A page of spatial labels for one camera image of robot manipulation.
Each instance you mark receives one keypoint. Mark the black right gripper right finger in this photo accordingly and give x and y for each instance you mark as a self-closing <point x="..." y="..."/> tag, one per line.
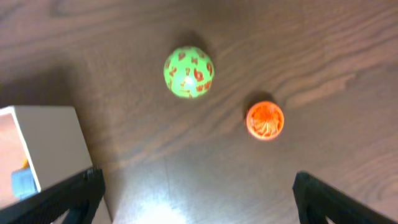
<point x="318" y="202"/>

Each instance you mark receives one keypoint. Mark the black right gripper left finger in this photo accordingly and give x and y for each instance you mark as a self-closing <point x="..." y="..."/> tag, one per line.
<point x="77" y="197"/>

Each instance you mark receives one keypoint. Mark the yellow grey toy truck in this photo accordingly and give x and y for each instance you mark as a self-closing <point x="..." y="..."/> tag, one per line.
<point x="23" y="182"/>

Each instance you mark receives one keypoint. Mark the orange plastic cage ball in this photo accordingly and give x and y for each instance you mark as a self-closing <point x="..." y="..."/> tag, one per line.
<point x="264" y="120"/>

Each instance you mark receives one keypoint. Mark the green ball with red numbers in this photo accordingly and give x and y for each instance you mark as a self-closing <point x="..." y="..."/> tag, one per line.
<point x="189" y="72"/>

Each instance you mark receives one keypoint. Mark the white cardboard box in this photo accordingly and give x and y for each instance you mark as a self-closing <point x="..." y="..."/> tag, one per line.
<point x="54" y="145"/>

